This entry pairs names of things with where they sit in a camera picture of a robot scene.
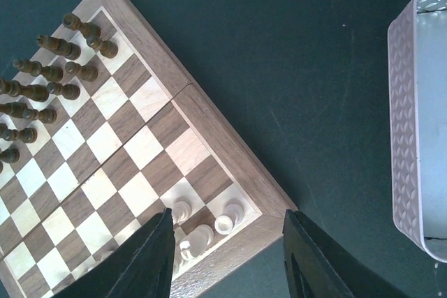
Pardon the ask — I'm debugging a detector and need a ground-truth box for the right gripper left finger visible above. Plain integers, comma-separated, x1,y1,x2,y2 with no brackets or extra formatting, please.
55,208,175,298

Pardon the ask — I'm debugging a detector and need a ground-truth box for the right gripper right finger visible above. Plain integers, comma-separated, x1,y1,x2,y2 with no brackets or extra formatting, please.
283,209,408,297

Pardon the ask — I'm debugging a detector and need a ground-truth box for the tall white piece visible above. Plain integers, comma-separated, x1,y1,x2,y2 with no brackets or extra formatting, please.
173,227,186,276

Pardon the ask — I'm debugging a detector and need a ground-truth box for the white bishop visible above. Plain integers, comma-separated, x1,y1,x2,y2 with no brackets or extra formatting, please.
179,225,214,261

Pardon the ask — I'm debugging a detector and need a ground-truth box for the white pawn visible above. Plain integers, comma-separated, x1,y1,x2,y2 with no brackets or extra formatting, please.
172,200,192,224

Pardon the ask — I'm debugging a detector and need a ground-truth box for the white piece corner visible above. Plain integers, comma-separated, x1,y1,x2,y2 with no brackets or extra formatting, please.
214,203,245,235

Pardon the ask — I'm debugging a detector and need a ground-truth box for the wooden chess board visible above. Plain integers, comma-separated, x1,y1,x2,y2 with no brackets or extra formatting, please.
1,0,293,297

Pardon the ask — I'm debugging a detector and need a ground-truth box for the dark chess pieces group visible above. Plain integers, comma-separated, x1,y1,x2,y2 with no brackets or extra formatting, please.
0,13,119,173

